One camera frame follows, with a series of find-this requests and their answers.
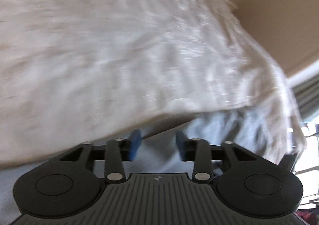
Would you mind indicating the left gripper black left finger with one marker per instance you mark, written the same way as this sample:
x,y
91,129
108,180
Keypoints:
x,y
113,154

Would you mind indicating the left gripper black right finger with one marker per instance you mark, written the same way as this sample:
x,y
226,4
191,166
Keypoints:
x,y
208,158

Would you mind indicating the light blue-grey pants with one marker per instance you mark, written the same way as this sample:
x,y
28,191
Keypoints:
x,y
158,152

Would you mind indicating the white floral bedspread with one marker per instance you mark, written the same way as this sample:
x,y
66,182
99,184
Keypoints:
x,y
82,70

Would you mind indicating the window with frame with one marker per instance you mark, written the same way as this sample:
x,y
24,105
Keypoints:
x,y
306,167

